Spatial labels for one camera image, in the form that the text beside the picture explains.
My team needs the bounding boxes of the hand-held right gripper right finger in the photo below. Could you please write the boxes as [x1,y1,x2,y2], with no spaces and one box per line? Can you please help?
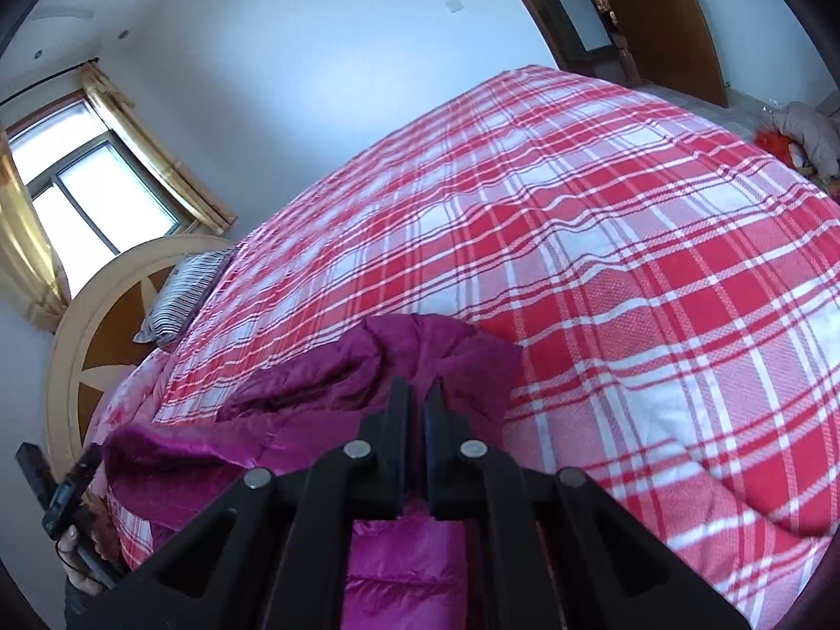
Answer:
[423,381,752,630]

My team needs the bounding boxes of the striped pillow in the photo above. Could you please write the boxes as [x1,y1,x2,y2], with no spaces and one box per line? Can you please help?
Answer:
[133,248,236,345]

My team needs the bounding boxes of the dark wooden door frame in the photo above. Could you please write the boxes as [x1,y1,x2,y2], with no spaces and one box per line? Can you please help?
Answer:
[489,0,641,80]

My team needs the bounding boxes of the brown wooden door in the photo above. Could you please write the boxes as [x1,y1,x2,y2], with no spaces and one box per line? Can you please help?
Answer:
[577,0,729,109]

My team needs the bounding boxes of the cream wooden headboard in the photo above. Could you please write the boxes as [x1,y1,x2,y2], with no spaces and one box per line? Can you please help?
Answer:
[43,235,237,474]

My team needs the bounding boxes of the narrow yellow curtain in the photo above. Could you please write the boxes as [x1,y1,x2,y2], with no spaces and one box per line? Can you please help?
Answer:
[79,62,237,234]

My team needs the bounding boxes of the magenta quilted down jacket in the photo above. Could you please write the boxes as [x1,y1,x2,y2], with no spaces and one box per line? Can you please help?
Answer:
[101,313,526,630]

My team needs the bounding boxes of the window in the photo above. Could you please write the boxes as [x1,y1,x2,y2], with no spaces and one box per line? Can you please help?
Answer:
[0,95,191,299]

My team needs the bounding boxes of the wide yellow curtain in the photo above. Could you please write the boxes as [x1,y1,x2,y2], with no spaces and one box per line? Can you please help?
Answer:
[0,131,70,335]

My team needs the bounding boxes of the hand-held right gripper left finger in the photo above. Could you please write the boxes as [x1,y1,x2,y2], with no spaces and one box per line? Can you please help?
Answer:
[85,377,416,630]

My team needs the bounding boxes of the pale cloth pile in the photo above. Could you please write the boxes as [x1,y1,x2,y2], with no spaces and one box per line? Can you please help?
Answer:
[764,101,840,178]

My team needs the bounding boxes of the red fluffy item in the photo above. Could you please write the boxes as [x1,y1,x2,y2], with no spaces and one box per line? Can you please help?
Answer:
[753,128,798,168]

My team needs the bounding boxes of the black curtain rod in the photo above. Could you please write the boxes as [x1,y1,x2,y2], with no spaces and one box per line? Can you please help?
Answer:
[0,59,99,106]

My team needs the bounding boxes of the red plaid bed sheet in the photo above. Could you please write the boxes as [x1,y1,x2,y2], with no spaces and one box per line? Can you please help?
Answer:
[105,66,840,630]

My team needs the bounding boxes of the pink floral folded quilt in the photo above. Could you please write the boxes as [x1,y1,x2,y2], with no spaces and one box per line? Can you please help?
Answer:
[85,349,173,454]

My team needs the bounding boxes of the person's left hand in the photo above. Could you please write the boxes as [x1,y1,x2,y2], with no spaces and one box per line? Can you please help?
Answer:
[66,502,122,600]

